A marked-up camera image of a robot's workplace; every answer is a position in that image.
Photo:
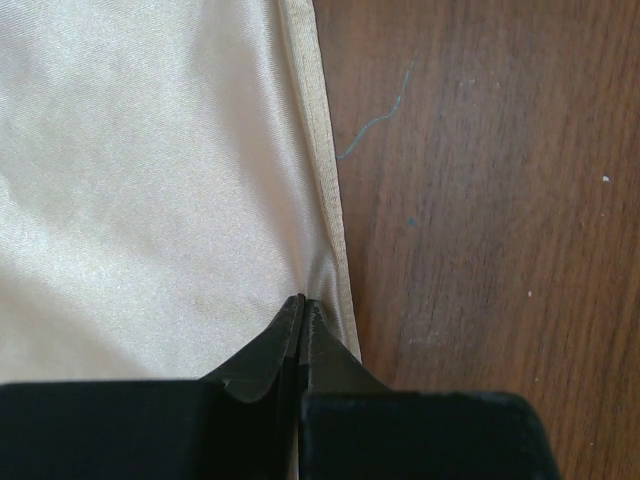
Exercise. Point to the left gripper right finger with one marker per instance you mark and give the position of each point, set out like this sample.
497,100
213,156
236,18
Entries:
352,426

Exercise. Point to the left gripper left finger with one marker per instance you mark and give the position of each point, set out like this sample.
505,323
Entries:
234,423

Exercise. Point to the beige cloth napkin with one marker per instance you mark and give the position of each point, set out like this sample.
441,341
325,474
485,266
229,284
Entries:
168,181

